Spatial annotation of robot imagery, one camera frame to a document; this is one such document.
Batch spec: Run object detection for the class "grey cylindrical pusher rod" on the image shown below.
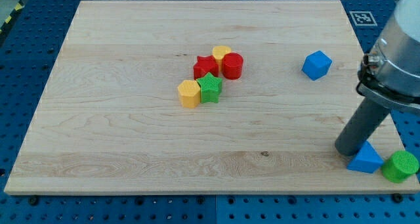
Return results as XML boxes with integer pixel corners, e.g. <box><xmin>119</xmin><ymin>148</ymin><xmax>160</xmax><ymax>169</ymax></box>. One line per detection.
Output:
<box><xmin>335</xmin><ymin>98</ymin><xmax>390</xmax><ymax>156</ymax></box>

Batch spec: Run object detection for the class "white fiducial marker tag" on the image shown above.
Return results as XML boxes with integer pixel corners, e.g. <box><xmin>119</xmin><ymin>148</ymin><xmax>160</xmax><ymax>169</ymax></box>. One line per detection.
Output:
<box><xmin>350</xmin><ymin>11</ymin><xmax>377</xmax><ymax>26</ymax></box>

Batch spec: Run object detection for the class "yellow heart block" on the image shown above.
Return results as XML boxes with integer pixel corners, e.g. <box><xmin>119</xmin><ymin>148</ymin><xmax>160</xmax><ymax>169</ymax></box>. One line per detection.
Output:
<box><xmin>212</xmin><ymin>45</ymin><xmax>232</xmax><ymax>72</ymax></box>

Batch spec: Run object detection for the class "green cylinder block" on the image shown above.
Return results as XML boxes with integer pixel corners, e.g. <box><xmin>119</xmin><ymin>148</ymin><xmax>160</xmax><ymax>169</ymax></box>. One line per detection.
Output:
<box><xmin>381</xmin><ymin>150</ymin><xmax>419</xmax><ymax>183</ymax></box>

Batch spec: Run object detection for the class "green star block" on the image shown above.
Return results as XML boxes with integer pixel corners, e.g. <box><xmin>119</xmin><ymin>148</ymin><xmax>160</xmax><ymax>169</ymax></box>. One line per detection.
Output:
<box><xmin>196</xmin><ymin>72</ymin><xmax>222</xmax><ymax>103</ymax></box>

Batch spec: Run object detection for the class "blue cube block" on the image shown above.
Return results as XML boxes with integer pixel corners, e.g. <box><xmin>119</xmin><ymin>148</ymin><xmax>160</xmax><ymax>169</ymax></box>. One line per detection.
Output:
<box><xmin>301</xmin><ymin>51</ymin><xmax>332</xmax><ymax>81</ymax></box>

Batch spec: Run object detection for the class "red cylinder block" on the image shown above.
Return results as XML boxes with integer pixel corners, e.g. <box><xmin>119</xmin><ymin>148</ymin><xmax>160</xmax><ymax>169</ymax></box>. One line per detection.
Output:
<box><xmin>222</xmin><ymin>53</ymin><xmax>243</xmax><ymax>79</ymax></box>

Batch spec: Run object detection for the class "red star block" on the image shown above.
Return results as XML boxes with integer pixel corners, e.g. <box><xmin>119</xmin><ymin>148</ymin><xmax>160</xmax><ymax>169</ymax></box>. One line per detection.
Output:
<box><xmin>193</xmin><ymin>55</ymin><xmax>219</xmax><ymax>79</ymax></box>

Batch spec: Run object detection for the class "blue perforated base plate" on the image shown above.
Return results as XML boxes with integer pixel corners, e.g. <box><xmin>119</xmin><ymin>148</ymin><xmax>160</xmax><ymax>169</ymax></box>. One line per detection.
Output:
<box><xmin>1</xmin><ymin>0</ymin><xmax>419</xmax><ymax>223</ymax></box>

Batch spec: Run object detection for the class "yellow hexagon block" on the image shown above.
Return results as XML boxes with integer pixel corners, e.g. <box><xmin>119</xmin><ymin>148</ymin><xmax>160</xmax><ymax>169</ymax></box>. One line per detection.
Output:
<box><xmin>177</xmin><ymin>80</ymin><xmax>201</xmax><ymax>108</ymax></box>

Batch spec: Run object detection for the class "light wooden board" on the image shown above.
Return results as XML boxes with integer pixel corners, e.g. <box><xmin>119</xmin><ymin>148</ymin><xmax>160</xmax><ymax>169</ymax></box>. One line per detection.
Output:
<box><xmin>5</xmin><ymin>0</ymin><xmax>419</xmax><ymax>195</ymax></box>

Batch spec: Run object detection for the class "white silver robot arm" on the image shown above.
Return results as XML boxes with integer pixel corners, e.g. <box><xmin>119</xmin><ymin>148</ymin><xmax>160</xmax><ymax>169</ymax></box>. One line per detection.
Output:
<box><xmin>335</xmin><ymin>0</ymin><xmax>419</xmax><ymax>156</ymax></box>

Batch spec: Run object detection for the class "blue triangular prism block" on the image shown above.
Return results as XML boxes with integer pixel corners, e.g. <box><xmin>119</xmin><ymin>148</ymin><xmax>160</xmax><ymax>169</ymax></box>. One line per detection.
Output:
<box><xmin>346</xmin><ymin>141</ymin><xmax>384</xmax><ymax>173</ymax></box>

